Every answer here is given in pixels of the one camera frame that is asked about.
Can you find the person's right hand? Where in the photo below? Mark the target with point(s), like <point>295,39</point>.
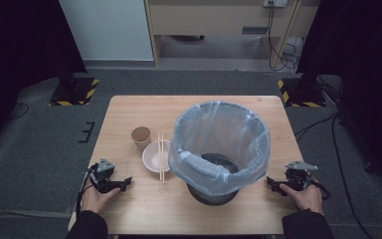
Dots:
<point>306,199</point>

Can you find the wall power outlet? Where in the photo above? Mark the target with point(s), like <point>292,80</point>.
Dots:
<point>275,2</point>

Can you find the black stand base striped tape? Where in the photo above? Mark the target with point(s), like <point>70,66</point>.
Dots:
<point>74,91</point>
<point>303,93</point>

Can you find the wooden chopstick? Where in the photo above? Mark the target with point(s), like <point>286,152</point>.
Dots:
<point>159,156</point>
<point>162,159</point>

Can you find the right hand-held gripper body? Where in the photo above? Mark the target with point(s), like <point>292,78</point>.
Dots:
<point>297,177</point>

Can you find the white disposable bowl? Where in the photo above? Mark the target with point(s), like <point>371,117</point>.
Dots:
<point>152,157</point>

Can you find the black trash bin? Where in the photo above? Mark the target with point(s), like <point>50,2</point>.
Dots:
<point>212,198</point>

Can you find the bin with plastic liner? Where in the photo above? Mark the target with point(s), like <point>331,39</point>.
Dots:
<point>219,132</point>

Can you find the brown paper cup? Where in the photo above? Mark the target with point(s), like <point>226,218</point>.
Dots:
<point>141,136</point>

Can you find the person's left hand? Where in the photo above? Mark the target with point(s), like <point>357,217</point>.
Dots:
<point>96,199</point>

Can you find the dark curtain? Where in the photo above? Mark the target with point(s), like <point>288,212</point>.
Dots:
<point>361,49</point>
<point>20,49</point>

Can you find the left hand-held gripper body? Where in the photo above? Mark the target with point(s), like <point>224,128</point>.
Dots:
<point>103,172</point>

